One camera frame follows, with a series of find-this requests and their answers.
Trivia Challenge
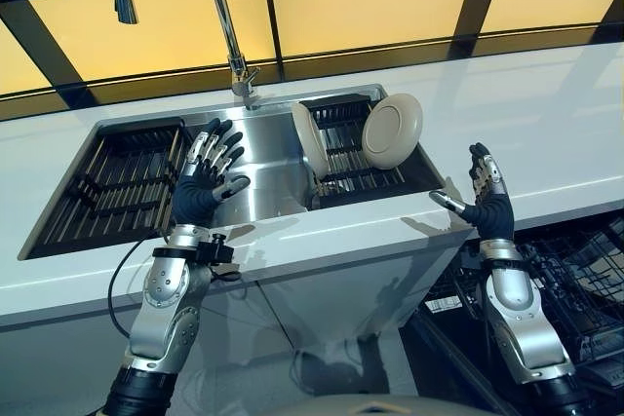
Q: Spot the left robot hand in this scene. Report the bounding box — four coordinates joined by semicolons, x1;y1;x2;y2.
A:
171;117;253;230

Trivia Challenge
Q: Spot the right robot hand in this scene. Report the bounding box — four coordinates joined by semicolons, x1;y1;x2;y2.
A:
428;141;517;243

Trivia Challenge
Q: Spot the cream ceramic plate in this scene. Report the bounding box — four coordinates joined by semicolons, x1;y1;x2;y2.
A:
291;101;331;178
361;93;424;171

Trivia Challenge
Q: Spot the large black sink dish rack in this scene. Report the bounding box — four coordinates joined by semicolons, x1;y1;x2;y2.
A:
28;118;194;256

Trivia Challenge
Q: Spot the stainless steel kitchen sink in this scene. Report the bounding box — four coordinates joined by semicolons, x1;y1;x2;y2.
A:
17;83;449;262

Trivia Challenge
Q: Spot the small black sink dish rack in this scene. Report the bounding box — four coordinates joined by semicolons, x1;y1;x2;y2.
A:
296;93;448;210

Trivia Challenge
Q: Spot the white glossy counter cabinet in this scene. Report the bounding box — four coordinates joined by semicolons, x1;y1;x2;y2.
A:
0;223;472;416

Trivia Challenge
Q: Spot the chrome gooseneck kitchen faucet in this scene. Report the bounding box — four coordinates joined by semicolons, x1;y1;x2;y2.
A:
109;0;262;113

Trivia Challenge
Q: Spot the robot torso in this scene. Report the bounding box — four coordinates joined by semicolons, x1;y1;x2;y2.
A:
335;397;482;416

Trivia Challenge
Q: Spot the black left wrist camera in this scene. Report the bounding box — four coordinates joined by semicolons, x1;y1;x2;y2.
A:
197;235;235;269

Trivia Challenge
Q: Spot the thin black camera cable loop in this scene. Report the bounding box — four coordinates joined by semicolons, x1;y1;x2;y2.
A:
209;263;244;284

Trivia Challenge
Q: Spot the dark wire dishwasher lower rack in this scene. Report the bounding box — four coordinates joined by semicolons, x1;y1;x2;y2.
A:
428;218;624;373

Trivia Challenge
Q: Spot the black left forearm cable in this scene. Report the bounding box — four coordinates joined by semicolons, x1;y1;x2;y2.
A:
107;239;165;339

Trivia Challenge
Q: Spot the dark window frame grid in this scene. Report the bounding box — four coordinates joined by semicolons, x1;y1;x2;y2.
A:
0;0;624;123

